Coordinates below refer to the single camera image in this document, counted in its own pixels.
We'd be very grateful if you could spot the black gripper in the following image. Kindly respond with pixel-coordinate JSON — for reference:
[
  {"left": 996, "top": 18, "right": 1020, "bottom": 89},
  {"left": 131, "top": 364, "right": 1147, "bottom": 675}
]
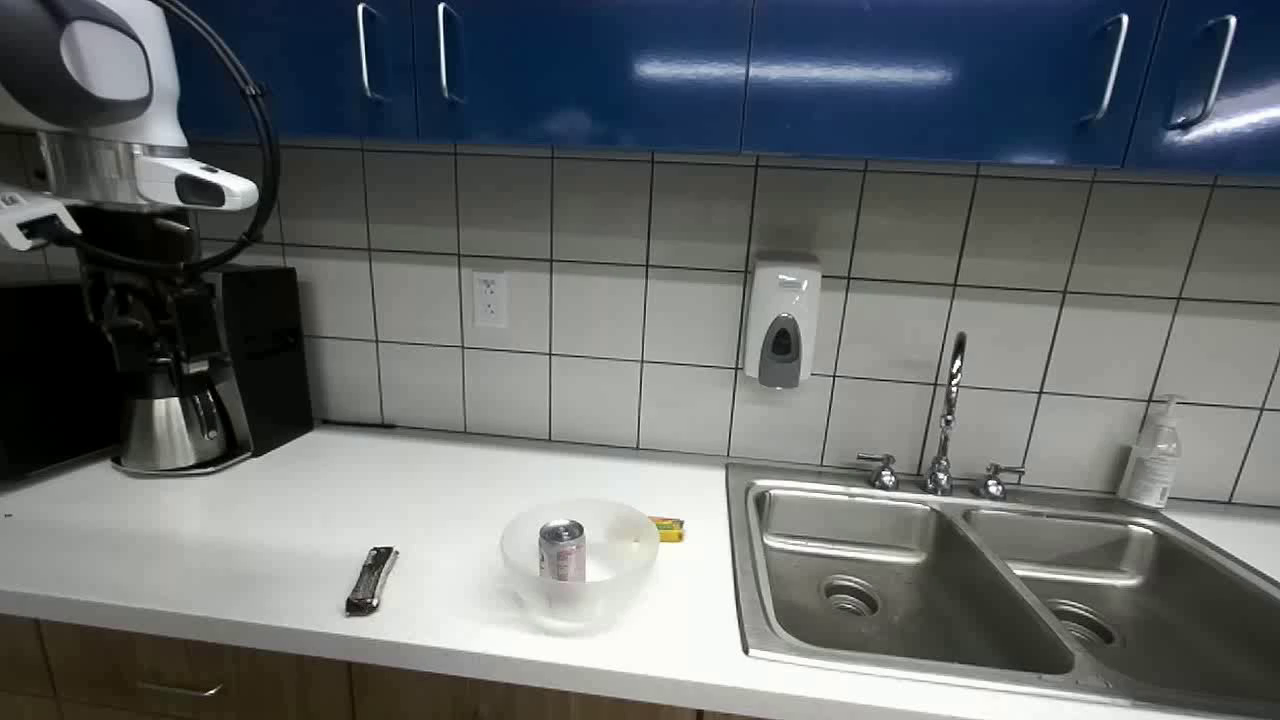
[{"left": 72, "top": 206, "right": 225, "bottom": 392}]

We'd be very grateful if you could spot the silver red soda can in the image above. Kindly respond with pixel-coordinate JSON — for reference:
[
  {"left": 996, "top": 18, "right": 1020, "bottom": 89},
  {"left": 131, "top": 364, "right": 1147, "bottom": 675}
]
[{"left": 534, "top": 515, "right": 590, "bottom": 587}]

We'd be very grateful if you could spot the steel coffee pot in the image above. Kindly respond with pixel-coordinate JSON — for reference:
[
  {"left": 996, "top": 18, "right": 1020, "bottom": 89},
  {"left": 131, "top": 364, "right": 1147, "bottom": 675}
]
[{"left": 117, "top": 364, "right": 233, "bottom": 481}]

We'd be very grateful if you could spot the black coffee maker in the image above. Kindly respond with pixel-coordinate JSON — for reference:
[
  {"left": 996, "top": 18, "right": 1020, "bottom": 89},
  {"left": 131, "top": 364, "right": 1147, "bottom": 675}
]
[{"left": 77, "top": 260, "right": 321, "bottom": 472}]

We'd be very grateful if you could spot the black microwave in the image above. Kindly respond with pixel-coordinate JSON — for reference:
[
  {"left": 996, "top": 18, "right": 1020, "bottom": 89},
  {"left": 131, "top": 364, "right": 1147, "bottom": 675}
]
[{"left": 0, "top": 277, "right": 126, "bottom": 492}]

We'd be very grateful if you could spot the blue cabinet door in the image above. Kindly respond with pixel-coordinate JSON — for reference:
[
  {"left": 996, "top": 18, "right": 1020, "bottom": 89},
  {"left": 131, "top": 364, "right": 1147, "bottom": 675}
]
[
  {"left": 1122, "top": 0, "right": 1280, "bottom": 179},
  {"left": 741, "top": 0, "right": 1166, "bottom": 174},
  {"left": 396, "top": 0, "right": 751, "bottom": 155},
  {"left": 169, "top": 0, "right": 406, "bottom": 150}
]

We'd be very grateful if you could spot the black remote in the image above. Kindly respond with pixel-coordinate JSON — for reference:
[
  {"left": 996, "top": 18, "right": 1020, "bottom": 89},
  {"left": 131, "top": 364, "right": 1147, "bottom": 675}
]
[{"left": 344, "top": 541, "right": 404, "bottom": 619}]

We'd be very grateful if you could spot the wooden drawer front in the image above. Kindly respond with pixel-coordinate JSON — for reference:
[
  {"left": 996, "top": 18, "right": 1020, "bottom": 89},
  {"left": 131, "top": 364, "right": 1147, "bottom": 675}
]
[{"left": 36, "top": 619, "right": 360, "bottom": 720}]

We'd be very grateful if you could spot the chrome faucet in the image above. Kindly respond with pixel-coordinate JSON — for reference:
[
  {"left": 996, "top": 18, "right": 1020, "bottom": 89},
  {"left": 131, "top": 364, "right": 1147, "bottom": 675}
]
[{"left": 916, "top": 329, "right": 971, "bottom": 497}]

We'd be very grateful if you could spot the steel double sink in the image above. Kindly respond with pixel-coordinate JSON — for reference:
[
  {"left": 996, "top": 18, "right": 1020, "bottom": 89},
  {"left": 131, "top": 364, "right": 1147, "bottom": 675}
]
[{"left": 723, "top": 459, "right": 1280, "bottom": 720}]

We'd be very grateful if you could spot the clear soap bottle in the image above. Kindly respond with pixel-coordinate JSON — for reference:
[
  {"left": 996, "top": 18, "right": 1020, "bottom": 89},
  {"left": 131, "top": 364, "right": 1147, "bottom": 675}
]
[{"left": 1114, "top": 395, "right": 1186, "bottom": 511}]

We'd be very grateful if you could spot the metal drawer handle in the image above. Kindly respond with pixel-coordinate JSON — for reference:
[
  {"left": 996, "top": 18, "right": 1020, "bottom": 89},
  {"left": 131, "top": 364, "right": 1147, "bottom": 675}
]
[{"left": 126, "top": 675, "right": 226, "bottom": 706}]

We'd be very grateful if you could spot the silver cabinet handle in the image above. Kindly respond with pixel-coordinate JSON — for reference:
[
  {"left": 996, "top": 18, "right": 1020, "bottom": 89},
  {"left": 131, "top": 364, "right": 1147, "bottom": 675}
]
[
  {"left": 349, "top": 0, "right": 384, "bottom": 106},
  {"left": 433, "top": 0, "right": 467, "bottom": 106},
  {"left": 1170, "top": 11, "right": 1243, "bottom": 133},
  {"left": 1087, "top": 9, "right": 1137, "bottom": 128}
]

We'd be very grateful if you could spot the white wall soap dispenser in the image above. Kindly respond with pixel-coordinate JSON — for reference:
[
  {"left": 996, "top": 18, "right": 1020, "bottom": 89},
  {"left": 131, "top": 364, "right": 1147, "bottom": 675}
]
[{"left": 741, "top": 257, "right": 829, "bottom": 392}]

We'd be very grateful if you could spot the chrome faucet handle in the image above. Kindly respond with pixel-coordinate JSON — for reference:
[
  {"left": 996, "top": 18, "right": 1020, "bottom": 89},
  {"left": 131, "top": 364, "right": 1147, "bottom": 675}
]
[
  {"left": 974, "top": 459, "right": 1027, "bottom": 506},
  {"left": 855, "top": 454, "right": 904, "bottom": 497}
]

